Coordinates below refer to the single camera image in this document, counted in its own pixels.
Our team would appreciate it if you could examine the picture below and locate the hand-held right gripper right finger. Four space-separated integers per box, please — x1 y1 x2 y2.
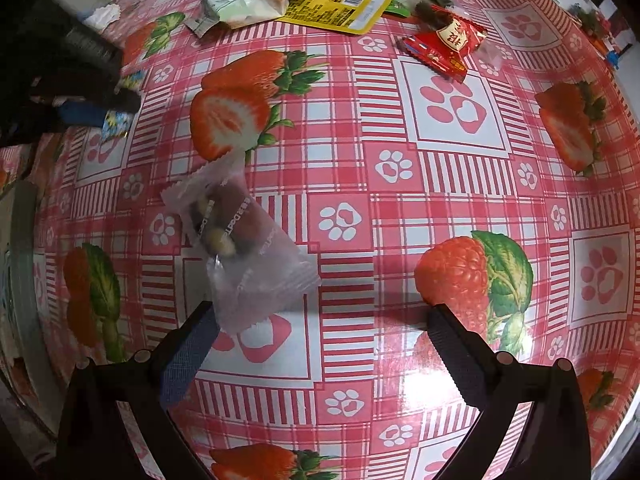
425 305 593 480

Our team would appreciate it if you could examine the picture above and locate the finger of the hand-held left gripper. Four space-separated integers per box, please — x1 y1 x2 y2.
10 104 107 143
30 77 141 112

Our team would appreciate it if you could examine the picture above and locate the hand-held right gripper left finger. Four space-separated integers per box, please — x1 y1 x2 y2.
55 301 221 480

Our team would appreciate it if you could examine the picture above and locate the blue yellow patterned snack packet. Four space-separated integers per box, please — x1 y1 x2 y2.
100 71 146 138

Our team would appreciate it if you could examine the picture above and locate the clear snack packet brown filling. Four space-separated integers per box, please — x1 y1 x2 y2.
161 152 322 336

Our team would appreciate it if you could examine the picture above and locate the clear plastic storage box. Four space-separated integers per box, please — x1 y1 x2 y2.
0 180 56 436

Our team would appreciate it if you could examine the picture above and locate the white tissue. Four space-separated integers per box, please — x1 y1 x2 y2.
82 4 122 30

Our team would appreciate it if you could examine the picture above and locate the red checked strawberry tablecloth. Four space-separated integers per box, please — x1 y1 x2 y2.
0 0 640 480

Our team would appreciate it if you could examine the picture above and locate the red snack packet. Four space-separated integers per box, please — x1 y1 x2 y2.
400 15 488 83

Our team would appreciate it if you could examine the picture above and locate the green snack packet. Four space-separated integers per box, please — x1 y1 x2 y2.
385 0 426 18

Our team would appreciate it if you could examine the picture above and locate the dark brown snack packet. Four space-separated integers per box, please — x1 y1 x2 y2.
412 0 468 28

